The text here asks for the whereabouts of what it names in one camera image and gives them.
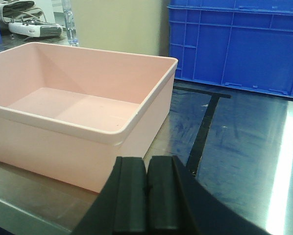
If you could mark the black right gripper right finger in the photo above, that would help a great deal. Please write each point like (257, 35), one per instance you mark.
(179, 205)

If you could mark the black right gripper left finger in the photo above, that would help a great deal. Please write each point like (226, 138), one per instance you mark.
(120, 208)

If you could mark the pink plastic bin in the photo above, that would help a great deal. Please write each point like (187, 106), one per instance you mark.
(68, 112)

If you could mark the black tape strip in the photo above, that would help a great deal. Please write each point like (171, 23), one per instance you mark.
(196, 152)

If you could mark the clear water bottle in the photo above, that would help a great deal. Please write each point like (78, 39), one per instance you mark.
(69, 23)

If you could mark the blue ribbed crate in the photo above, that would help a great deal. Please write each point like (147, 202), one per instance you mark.
(240, 44)

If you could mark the white handheld controller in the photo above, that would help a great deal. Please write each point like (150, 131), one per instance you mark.
(35, 29)

